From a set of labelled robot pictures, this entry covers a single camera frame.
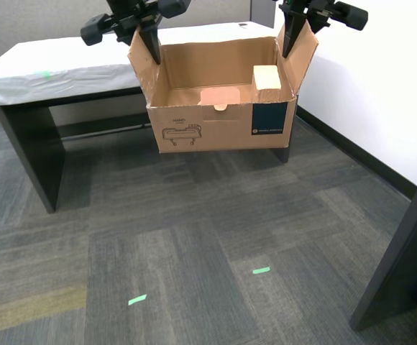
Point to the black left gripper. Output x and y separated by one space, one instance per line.
133 12

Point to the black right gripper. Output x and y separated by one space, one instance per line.
321 5

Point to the light wooden block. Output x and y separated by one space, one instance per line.
266 81

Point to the brown cardboard box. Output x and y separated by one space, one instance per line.
223 129

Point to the white plastic table sheet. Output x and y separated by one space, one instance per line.
68 57

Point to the grey fabric cubicle partition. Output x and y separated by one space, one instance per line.
50 18

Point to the green tape mark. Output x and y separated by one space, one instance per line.
45 74

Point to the black panel-leg table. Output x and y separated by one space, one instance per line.
32 151

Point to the beige top office desk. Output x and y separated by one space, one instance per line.
402 251

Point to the pale green tape piece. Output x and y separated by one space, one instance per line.
137 300
261 270

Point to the black wall baseboard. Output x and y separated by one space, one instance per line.
356 151

